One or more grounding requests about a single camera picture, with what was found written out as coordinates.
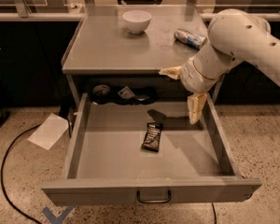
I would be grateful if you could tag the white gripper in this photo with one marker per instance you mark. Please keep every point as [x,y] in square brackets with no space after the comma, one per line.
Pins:
[191,77]

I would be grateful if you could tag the black rxbar chocolate wrapper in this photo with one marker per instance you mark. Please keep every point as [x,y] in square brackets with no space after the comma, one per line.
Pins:
[153,136]

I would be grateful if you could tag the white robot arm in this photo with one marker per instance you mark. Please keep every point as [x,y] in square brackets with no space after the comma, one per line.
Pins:
[233,37]

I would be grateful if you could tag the grey cabinet counter unit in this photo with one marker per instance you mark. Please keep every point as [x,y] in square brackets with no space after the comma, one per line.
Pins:
[103,50]

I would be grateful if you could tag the dark clutter behind drawer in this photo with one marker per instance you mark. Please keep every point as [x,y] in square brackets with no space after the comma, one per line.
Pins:
[104,94]

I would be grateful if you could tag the grey open top drawer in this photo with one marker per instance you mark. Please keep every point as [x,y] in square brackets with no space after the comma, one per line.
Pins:
[123,154]

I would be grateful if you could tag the crumpled silver blue snack bag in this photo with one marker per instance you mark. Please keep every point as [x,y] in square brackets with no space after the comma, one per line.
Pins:
[194,40]

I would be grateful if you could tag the white tag card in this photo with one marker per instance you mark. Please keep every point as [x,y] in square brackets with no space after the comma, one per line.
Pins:
[126,93]

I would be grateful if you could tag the white ceramic bowl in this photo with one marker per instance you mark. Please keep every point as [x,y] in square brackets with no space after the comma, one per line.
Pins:
[136,21]

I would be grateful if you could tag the white paper sheet on floor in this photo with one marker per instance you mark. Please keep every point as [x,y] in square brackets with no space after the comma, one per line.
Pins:
[49,132]

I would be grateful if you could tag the blue tape floor mark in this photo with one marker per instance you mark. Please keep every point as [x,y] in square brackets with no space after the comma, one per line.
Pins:
[59,218]

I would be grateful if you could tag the black metal drawer handle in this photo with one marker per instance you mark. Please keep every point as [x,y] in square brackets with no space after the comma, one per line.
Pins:
[151,198]

